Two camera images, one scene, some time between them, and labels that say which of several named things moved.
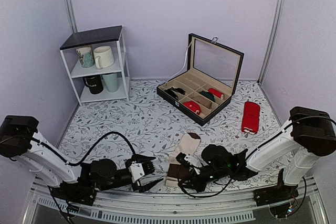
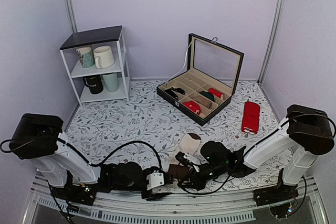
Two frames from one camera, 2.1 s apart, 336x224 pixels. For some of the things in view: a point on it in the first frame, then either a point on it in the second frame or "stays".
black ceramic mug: (95, 83) stays
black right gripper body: (201, 187) stays
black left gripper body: (137, 187) -> (149, 196)
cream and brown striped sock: (189, 144) stays
